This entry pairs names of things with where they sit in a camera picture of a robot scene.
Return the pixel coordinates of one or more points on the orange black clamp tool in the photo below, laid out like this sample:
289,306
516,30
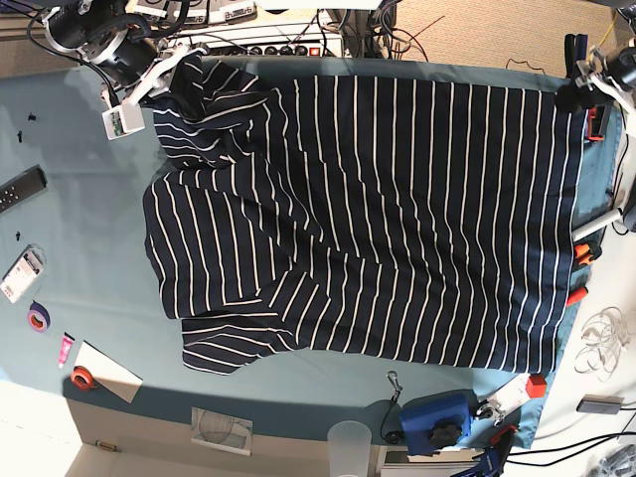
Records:
597,120

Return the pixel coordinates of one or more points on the grey flat adapter box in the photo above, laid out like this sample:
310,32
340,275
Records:
600,405

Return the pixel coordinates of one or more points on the navy white striped t-shirt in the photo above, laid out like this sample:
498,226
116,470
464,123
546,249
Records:
412,220

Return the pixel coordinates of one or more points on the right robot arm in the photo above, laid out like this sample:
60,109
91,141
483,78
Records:
136,58

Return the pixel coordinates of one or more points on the white power strip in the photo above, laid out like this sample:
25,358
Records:
287,39

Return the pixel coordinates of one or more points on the pink glue tube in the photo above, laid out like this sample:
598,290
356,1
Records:
67,343

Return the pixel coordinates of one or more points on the translucent plastic cup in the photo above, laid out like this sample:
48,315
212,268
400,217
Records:
349,447

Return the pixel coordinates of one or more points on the printed diagram paper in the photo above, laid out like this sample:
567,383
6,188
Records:
221,431

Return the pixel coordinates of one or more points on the blue clamp with knob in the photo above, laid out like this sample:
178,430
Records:
437,424

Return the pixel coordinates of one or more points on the blue handled spring clamp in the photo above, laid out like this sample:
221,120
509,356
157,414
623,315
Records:
575,51

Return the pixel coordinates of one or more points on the teal table cloth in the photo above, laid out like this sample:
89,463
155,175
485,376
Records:
100,287

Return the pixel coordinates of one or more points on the orange tape roll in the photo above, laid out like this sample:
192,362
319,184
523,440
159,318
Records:
82,379

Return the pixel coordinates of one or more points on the bundle of white zip ties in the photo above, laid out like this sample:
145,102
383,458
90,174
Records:
605,337

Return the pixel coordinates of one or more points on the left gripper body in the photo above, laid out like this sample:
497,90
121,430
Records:
614,75

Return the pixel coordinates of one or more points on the silver carabiner with cord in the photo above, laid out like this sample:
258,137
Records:
392,437

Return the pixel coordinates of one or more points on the black remote control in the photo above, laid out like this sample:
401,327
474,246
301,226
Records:
22,187

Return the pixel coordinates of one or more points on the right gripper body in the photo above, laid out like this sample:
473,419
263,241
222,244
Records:
127,117

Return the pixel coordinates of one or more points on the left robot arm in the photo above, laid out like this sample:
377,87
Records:
596,78

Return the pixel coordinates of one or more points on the orange black utility knife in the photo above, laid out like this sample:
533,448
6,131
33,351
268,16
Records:
586,253

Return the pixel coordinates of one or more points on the black white marker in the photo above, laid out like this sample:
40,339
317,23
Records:
597,224

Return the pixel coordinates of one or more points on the blue red bar clamp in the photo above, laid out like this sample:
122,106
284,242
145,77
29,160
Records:
492,460

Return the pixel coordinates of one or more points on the purple tape roll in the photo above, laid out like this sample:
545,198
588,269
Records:
38,317

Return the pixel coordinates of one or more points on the orange black screwdriver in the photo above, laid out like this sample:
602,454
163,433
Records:
576,295

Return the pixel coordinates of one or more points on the white paper sheet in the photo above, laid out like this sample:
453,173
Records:
108,373

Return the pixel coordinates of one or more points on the small red cube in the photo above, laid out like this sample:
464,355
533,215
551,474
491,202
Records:
536,386

